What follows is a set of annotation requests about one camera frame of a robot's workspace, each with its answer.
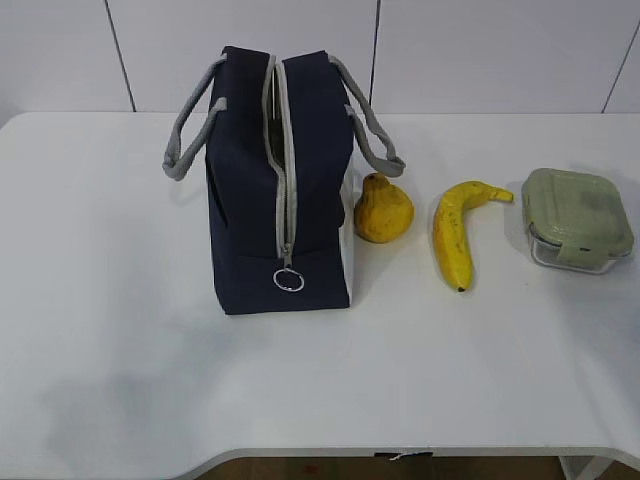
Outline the navy blue lunch bag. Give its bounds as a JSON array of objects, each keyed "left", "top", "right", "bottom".
[{"left": 162, "top": 46, "right": 405, "bottom": 315}]

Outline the yellow banana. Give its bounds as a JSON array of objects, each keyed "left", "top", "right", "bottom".
[{"left": 433, "top": 180, "right": 514, "bottom": 292}]

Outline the yellow pear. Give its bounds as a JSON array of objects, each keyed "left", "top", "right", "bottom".
[{"left": 354, "top": 173, "right": 415, "bottom": 244}]

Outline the green lidded glass container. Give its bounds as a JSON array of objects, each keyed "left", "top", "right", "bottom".
[{"left": 521, "top": 168, "right": 634, "bottom": 274}]

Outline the white table leg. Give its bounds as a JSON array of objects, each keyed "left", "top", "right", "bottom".
[{"left": 558, "top": 456, "right": 614, "bottom": 480}]

